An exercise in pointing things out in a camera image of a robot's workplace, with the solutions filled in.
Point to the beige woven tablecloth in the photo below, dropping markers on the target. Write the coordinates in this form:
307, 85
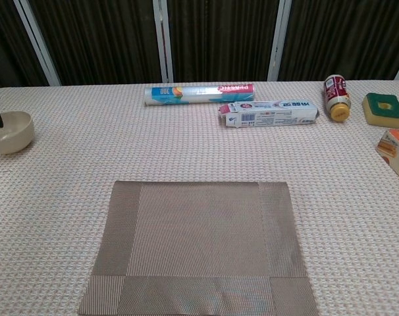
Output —
87, 148

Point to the white toothpaste box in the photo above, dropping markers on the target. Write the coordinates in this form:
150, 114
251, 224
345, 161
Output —
272, 115

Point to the plastic wrap roll box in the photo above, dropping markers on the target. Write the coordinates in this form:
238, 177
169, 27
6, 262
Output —
199, 93

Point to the green and yellow sponge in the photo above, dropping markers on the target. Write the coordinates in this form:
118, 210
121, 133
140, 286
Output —
373, 98

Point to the brown woven placemat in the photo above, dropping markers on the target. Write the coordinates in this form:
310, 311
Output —
199, 237

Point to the light brown bowl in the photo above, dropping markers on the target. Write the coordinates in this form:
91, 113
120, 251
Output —
15, 135

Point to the dark pleated screen panel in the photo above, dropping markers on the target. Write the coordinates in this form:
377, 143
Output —
344, 36
100, 39
5, 42
219, 39

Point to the orange cracker box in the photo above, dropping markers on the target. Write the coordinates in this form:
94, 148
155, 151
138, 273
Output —
398, 154

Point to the red label bottle yellow cap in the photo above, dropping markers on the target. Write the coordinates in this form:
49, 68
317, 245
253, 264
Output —
336, 93

